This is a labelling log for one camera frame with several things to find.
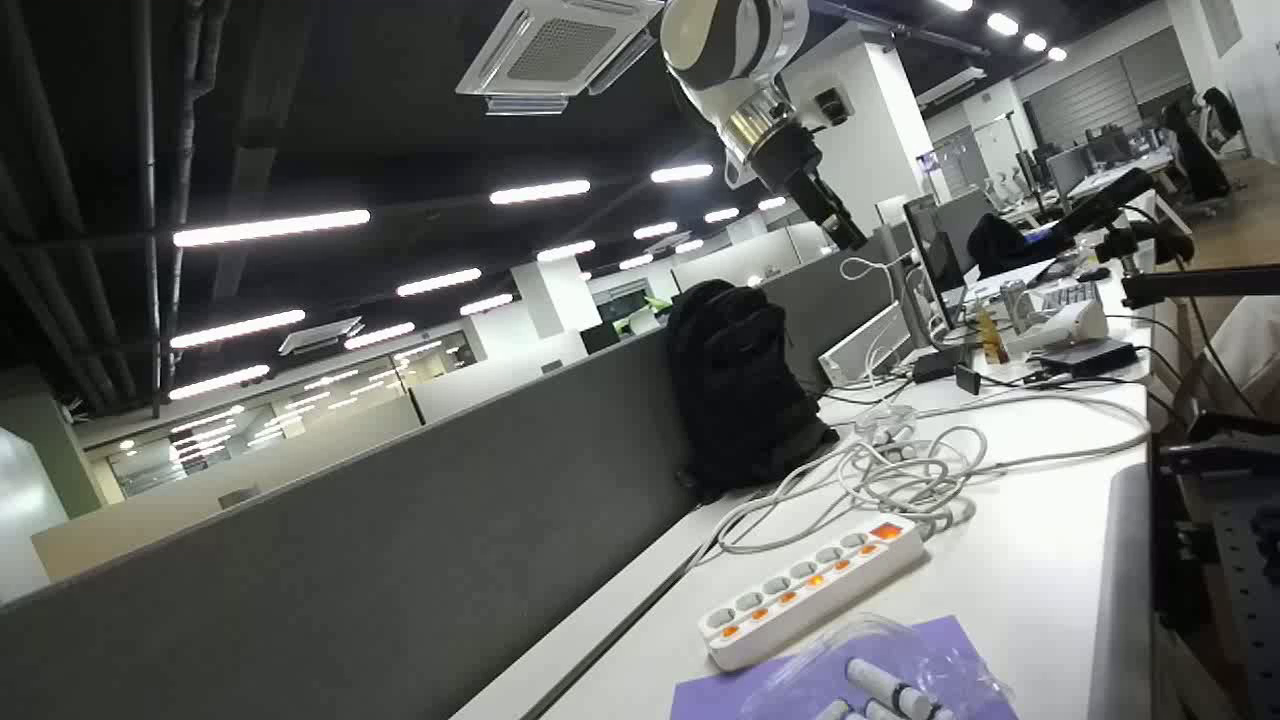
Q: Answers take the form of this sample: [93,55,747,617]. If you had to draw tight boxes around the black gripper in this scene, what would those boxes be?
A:
[746,120,871,258]

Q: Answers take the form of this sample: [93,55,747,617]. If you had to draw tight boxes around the white power strip orange switches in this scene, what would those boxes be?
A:
[699,518,933,678]

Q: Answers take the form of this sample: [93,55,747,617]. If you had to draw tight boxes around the black computer monitor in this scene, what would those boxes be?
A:
[902,192,967,341]

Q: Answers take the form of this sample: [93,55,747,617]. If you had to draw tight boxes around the black office chair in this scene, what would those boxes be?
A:
[964,209,1071,281]

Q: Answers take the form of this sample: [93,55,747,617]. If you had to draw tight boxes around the black backpack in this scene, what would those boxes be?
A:
[665,275,846,492]

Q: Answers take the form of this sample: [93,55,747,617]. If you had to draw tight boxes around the white desktop device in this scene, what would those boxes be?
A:
[1003,275,1118,359]

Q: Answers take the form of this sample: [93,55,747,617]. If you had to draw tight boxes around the black flat box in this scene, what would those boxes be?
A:
[1036,337,1141,382]

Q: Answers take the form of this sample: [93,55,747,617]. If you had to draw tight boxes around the ceiling air conditioner cassette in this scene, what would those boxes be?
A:
[452,0,668,120]

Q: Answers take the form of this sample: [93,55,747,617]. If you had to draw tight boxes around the black horizontal bar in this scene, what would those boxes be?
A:
[1118,259,1280,312]

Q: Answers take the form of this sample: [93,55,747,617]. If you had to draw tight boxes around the large grey marker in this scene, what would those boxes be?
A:
[846,653,959,720]

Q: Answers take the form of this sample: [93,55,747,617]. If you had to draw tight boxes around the purple mat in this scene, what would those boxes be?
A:
[668,613,1024,720]

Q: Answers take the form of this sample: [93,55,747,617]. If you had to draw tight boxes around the grey desk partition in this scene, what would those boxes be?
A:
[0,243,926,720]

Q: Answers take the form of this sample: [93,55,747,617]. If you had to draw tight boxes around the white coiled cable bundle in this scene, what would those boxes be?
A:
[717,398,997,560]

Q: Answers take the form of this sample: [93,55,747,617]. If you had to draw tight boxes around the thin white cable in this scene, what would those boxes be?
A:
[915,376,1158,485]

